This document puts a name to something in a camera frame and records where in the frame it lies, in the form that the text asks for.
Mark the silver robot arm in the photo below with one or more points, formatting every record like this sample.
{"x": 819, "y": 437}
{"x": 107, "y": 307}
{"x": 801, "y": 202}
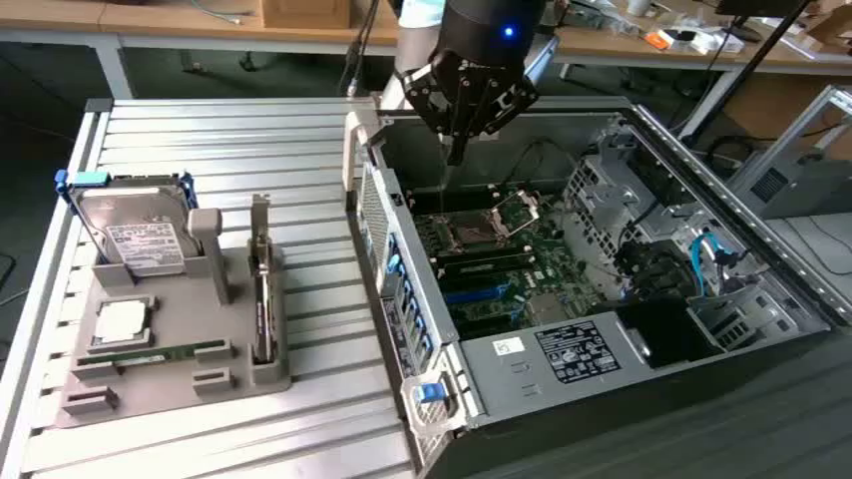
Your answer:
{"x": 416, "y": 50}

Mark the green motherboard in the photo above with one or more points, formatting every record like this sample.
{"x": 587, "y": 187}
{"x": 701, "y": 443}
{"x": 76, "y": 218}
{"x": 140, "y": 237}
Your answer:
{"x": 579, "y": 279}

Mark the open PC case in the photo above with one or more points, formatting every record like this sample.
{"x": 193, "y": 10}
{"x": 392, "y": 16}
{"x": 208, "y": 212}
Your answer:
{"x": 599, "y": 439}

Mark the grey chipset heatsink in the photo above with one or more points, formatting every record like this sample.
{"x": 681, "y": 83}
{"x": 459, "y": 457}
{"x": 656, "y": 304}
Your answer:
{"x": 549, "y": 307}

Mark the blue expansion slot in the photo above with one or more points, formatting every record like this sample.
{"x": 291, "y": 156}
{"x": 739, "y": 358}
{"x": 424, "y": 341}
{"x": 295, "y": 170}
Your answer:
{"x": 476, "y": 294}

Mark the wooden desk white legs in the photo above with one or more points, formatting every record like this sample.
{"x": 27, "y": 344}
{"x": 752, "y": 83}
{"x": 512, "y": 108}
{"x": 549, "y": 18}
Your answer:
{"x": 167, "y": 20}
{"x": 799, "y": 62}

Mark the brown cardboard box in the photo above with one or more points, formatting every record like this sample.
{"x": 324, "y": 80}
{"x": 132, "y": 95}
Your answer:
{"x": 305, "y": 12}

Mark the small white box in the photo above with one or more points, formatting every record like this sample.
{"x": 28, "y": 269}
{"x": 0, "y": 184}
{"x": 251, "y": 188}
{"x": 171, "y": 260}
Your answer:
{"x": 721, "y": 45}

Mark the grey parts rack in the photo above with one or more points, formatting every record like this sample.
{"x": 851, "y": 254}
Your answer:
{"x": 180, "y": 319}

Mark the metal socket cover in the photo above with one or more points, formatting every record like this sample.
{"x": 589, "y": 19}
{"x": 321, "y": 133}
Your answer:
{"x": 516, "y": 212}

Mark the hard disk in blue caddy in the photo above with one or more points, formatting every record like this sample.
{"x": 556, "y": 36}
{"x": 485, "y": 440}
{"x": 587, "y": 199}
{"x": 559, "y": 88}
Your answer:
{"x": 133, "y": 219}

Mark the white cup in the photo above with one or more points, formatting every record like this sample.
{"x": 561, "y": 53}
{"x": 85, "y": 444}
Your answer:
{"x": 640, "y": 6}

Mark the black monitor with stand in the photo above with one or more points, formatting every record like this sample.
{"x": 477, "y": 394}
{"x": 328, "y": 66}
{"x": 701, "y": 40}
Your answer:
{"x": 745, "y": 32}

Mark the silver CPU chip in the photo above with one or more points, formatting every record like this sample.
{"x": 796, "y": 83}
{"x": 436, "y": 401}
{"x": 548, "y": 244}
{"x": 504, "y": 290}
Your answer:
{"x": 120, "y": 322}

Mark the folded cardboard piece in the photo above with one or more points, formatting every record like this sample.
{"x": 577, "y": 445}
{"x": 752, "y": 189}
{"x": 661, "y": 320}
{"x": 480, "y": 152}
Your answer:
{"x": 828, "y": 25}

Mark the silver disk bay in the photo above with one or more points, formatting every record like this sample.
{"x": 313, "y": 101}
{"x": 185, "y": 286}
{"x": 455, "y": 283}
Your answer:
{"x": 739, "y": 319}

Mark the graphics card with black fan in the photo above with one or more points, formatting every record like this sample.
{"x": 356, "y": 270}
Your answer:
{"x": 264, "y": 299}

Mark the black RAM stick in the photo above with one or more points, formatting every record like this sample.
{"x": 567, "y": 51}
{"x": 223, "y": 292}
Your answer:
{"x": 485, "y": 263}

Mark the black stand pole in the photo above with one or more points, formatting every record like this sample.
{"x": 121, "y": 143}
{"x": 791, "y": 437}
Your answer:
{"x": 759, "y": 55}

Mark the grey power supply unit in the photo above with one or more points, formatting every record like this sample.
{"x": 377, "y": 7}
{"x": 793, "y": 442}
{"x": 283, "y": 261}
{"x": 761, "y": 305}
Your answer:
{"x": 505, "y": 369}

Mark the blue case latch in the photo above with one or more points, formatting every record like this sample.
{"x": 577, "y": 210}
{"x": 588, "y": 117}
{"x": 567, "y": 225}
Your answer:
{"x": 429, "y": 391}

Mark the grey computer tower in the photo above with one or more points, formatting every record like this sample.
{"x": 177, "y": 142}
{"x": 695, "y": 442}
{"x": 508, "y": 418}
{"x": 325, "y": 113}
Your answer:
{"x": 799, "y": 184}

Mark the aluminium profile frame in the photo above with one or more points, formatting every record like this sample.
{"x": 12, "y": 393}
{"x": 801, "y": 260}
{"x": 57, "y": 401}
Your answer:
{"x": 792, "y": 127}

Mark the black plastic shroud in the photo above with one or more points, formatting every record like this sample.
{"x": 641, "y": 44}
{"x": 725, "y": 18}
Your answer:
{"x": 665, "y": 329}

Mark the orange and black box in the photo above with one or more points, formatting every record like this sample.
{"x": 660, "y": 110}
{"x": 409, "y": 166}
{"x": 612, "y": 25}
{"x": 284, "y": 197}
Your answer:
{"x": 659, "y": 39}

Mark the green RAM stick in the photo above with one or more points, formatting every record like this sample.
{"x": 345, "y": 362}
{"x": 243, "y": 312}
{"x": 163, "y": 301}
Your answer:
{"x": 167, "y": 352}

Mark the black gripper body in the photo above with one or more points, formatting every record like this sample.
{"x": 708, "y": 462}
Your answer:
{"x": 485, "y": 30}

